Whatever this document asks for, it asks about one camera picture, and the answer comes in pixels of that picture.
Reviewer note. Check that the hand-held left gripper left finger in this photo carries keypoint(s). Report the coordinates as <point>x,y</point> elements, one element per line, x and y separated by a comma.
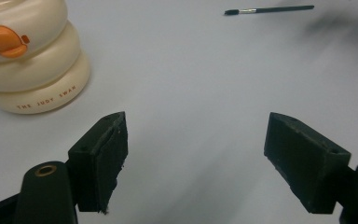
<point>101,165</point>

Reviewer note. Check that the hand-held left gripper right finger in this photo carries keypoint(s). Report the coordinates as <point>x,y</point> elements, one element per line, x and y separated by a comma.
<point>304,165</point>

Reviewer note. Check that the cream duck-shaped container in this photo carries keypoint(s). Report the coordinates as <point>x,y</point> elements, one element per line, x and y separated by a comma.
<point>28,59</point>

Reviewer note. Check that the black paintbrush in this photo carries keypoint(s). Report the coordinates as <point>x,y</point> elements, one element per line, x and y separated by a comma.
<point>267,10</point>

